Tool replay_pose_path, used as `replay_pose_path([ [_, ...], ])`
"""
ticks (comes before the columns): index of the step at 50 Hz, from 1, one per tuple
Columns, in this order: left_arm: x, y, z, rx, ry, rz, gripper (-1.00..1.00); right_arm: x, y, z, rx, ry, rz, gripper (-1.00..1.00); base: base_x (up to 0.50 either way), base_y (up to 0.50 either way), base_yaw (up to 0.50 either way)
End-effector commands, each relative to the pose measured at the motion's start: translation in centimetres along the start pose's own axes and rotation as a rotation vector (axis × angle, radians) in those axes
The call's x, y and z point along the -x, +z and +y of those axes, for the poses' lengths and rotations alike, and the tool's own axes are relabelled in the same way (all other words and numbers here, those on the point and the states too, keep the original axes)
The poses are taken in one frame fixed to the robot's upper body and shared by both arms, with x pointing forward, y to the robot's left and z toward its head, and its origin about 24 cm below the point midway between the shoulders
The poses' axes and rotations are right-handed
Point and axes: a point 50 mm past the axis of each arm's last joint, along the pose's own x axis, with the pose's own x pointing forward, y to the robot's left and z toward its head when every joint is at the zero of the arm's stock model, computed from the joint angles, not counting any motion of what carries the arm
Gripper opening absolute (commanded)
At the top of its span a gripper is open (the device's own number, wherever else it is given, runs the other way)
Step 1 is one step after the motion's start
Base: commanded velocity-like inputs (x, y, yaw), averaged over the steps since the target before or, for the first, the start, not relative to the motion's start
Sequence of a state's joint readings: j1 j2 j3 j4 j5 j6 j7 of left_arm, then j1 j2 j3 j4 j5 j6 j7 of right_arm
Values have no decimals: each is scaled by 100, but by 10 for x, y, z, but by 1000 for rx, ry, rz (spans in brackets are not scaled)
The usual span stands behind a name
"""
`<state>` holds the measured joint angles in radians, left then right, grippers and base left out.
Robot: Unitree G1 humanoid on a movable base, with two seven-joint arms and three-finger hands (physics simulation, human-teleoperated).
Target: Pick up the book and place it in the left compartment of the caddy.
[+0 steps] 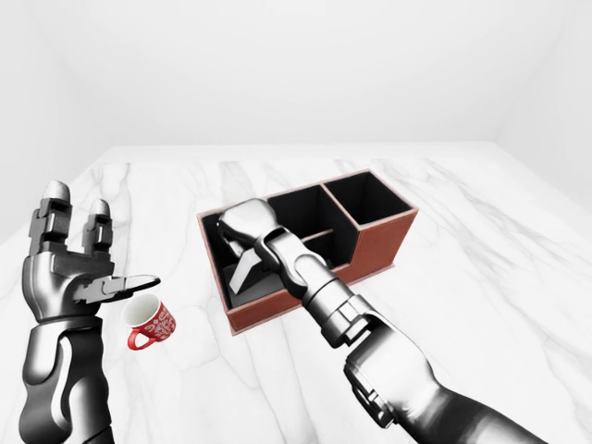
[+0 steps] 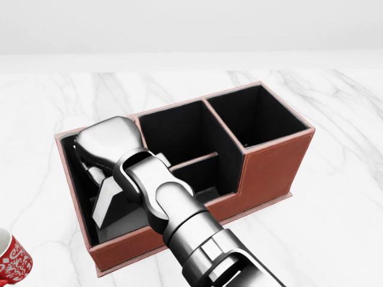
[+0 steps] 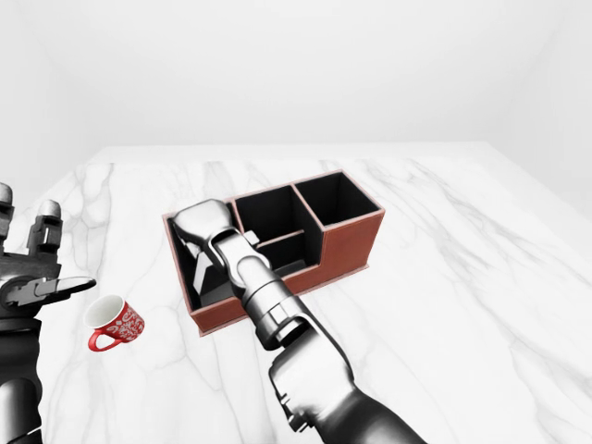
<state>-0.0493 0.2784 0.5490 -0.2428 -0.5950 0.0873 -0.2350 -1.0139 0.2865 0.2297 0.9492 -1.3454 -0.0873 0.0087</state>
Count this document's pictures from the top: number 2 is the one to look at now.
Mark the red-brown desk caddy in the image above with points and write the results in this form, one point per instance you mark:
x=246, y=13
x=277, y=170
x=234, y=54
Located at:
x=269, y=170

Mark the grey book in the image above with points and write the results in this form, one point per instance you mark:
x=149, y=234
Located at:
x=105, y=206

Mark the red white patterned mug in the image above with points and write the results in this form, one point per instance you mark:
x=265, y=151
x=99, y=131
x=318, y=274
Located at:
x=15, y=263

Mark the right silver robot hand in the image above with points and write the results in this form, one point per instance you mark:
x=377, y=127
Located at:
x=107, y=137

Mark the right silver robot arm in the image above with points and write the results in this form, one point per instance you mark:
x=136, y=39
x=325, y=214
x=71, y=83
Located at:
x=185, y=221

